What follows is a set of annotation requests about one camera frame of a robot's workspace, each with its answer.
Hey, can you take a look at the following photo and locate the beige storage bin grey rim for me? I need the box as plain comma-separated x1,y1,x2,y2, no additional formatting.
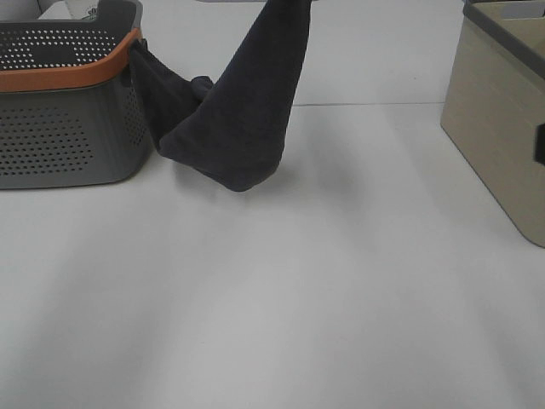
440,1,544,247

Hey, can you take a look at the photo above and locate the grey perforated basket orange rim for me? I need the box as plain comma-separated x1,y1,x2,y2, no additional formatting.
1,1,152,190

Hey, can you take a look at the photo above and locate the dark grey towel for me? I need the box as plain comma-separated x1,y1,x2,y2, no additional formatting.
129,1,313,192

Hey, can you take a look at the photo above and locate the white printed box behind basket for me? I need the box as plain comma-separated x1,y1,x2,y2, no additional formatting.
37,0,99,20

